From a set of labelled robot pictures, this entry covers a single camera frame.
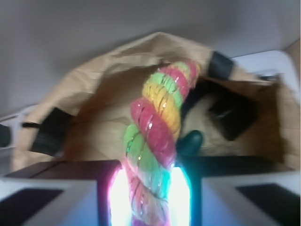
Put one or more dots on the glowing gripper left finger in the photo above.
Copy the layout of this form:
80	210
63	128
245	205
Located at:
84	193

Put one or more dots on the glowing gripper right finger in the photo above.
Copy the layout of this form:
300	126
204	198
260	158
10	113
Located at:
234	191

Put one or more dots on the dark green plastic capsule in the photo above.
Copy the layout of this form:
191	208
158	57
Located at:
190	144

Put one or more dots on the brown paper bag bin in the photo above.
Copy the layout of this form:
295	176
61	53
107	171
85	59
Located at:
86	114

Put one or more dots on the black square box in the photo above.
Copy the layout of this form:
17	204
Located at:
232	115

